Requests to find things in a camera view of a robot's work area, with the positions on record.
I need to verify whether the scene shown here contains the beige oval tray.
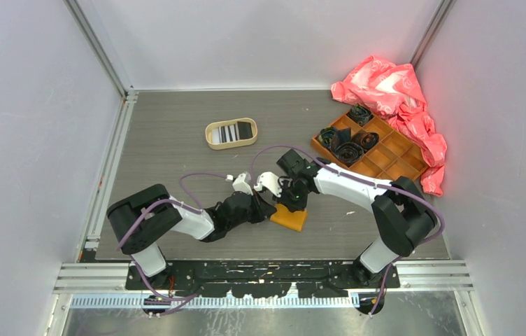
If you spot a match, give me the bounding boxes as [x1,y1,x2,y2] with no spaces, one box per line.
[204,118,258,151]

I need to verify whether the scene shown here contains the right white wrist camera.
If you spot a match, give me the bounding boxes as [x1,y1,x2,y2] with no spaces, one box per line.
[253,171,282,197]

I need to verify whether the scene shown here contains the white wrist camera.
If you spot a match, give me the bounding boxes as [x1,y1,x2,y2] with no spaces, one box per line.
[225,171,253,195]
[253,171,282,197]

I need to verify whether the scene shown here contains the dark rolled item right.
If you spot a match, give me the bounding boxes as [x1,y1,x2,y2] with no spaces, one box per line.
[352,132,380,152]

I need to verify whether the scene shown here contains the stack of striped cards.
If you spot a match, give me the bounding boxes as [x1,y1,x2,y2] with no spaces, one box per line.
[212,123,239,144]

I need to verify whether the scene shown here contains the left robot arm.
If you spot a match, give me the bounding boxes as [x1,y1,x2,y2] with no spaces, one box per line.
[106,184,276,289]

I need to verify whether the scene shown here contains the dark rolled item lower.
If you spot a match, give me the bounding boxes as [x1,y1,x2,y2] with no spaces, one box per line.
[332,142,364,167]

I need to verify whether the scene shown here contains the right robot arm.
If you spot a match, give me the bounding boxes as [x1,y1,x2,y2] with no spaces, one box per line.
[276,149,437,288]

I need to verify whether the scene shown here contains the black card in tray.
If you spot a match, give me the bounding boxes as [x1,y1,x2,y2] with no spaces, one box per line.
[236,121,253,140]

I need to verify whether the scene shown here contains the dark rolled item left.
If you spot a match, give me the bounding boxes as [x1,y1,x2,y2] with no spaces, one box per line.
[316,127,351,151]

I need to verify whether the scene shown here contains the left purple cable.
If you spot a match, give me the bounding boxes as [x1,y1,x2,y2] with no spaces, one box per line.
[115,172,234,319]

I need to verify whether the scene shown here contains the orange card holder wallet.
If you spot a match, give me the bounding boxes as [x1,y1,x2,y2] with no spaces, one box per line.
[269,204,308,232]

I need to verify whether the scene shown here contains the dark rolled item upper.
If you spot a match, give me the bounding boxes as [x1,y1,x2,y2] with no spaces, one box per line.
[348,104,374,127]

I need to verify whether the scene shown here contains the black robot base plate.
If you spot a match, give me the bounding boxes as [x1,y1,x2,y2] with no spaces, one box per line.
[149,260,400,298]

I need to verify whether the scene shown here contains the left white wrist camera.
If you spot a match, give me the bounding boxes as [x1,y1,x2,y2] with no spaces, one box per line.
[225,171,253,195]

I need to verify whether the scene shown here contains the aluminium front rail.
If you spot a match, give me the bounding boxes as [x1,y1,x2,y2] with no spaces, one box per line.
[54,260,474,315]

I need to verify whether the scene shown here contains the pink plastic bag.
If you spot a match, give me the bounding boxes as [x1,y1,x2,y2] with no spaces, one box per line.
[330,55,448,197]

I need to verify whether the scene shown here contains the orange compartment organizer box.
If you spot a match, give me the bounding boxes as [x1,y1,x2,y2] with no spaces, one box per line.
[311,112,428,181]

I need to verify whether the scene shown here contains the dark rolled item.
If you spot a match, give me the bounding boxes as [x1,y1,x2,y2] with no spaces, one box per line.
[348,104,374,127]
[352,132,380,152]
[332,142,364,167]
[316,127,351,151]

